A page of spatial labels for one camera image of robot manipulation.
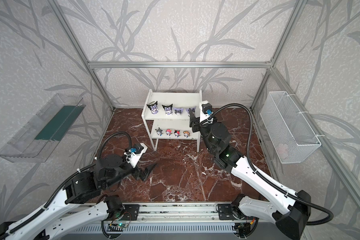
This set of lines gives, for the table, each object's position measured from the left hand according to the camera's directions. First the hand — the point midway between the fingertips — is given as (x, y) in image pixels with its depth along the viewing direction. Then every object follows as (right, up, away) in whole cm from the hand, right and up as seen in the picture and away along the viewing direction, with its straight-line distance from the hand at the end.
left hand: (152, 152), depth 65 cm
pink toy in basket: (+63, 0, +9) cm, 63 cm away
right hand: (+21, +22, -1) cm, 30 cm away
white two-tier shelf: (+5, +16, +7) cm, 19 cm away
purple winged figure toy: (+11, +18, +4) cm, 22 cm away
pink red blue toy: (+5, +8, +18) cm, 20 cm away
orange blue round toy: (+15, +7, +17) cm, 23 cm away
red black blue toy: (+10, +7, +17) cm, 21 cm away
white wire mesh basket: (+59, +7, -2) cm, 60 cm away
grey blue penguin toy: (-1, +8, +17) cm, 19 cm away
